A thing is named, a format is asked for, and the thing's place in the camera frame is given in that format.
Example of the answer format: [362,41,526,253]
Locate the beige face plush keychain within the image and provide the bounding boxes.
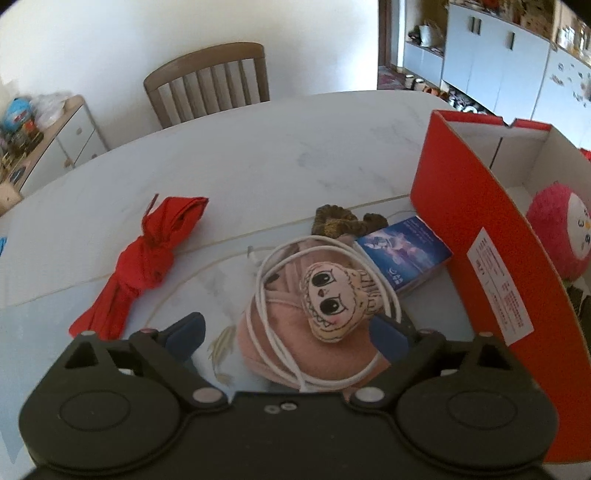
[301,262,384,343]

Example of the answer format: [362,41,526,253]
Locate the blue card box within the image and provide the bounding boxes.
[356,215,453,294]

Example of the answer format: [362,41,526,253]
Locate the pink fleece garment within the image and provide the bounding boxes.
[238,235,402,395]

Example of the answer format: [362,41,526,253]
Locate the brown scrunchie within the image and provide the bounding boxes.
[311,204,389,239]

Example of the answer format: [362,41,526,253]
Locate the red and white cardboard box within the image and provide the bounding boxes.
[411,110,590,463]

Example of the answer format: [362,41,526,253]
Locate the pink round plush toy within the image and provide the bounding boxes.
[526,182,590,281]

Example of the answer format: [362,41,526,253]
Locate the white drawer cabinet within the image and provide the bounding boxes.
[1,95,108,214]

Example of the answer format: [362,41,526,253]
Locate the wooden slat chair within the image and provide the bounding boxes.
[143,42,270,129]

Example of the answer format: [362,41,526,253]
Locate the blue globe toy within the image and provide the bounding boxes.
[1,97,33,132]

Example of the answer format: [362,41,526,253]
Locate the large white wall cupboard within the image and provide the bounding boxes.
[404,1,590,136]

